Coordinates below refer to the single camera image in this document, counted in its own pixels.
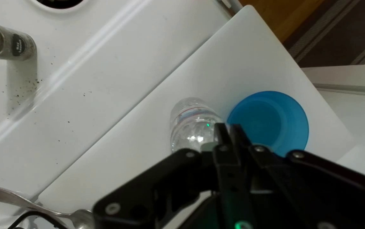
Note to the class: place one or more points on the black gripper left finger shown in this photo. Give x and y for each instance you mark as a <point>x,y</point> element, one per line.
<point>169,182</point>

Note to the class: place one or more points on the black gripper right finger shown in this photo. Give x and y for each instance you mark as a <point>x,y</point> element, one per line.
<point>310,186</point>

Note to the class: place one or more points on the white cutting board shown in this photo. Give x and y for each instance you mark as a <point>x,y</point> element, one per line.
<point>148,128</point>

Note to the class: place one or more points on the white gas stove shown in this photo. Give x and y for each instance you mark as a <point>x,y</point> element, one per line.
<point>84,64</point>

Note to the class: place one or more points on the black stove grate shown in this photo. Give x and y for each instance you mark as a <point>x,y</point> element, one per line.
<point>33,213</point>

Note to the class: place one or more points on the blue bowl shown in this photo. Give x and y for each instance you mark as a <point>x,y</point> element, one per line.
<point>272,121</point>

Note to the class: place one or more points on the clear plastic water bottle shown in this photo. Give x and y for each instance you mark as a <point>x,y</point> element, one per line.
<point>190,125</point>

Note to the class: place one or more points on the metal spoon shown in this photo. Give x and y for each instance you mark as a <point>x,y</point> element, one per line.
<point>16,199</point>

